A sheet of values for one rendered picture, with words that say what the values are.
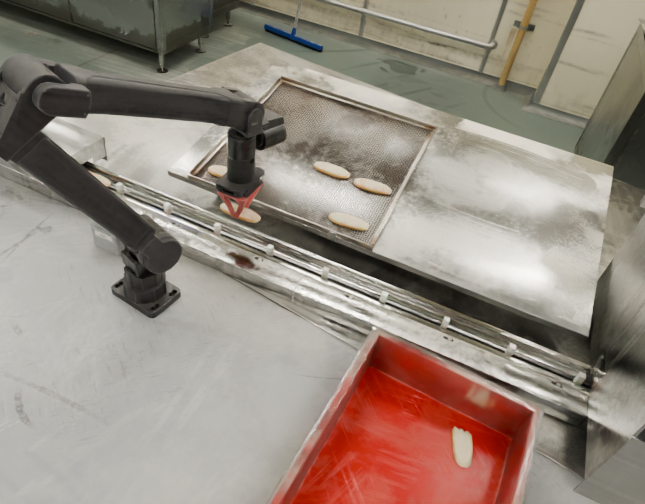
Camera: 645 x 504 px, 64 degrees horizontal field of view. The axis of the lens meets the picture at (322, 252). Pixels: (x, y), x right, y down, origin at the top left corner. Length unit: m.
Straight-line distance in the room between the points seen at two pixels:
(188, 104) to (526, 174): 0.93
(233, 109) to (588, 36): 3.59
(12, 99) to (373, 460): 0.76
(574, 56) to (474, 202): 3.09
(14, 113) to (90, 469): 0.54
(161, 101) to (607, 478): 0.94
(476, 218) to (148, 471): 0.90
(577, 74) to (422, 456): 3.74
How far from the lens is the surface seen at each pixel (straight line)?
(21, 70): 0.80
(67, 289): 1.19
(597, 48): 4.36
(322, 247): 1.26
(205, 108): 0.94
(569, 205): 1.46
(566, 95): 4.46
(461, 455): 0.99
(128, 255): 1.07
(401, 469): 0.95
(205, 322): 1.08
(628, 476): 1.01
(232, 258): 1.15
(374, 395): 1.01
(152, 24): 3.89
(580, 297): 1.27
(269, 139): 1.08
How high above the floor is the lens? 1.65
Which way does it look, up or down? 42 degrees down
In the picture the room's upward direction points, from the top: 10 degrees clockwise
